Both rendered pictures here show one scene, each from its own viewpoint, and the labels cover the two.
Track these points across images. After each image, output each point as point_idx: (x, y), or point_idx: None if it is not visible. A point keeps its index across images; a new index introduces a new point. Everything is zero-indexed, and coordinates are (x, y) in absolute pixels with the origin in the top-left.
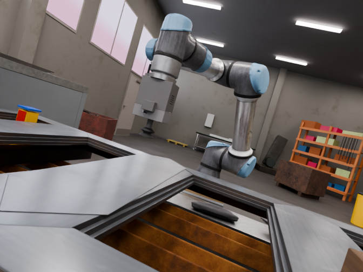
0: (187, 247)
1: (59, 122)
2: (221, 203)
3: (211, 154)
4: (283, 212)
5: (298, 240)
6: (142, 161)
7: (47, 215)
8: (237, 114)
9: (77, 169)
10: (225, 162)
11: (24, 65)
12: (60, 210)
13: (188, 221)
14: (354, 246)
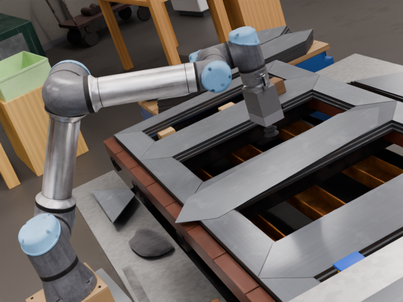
0: None
1: None
2: None
3: (67, 238)
4: (188, 145)
5: (237, 120)
6: (247, 189)
7: (363, 108)
8: (76, 142)
9: (336, 144)
10: (71, 227)
11: (360, 261)
12: (358, 111)
13: None
14: (195, 124)
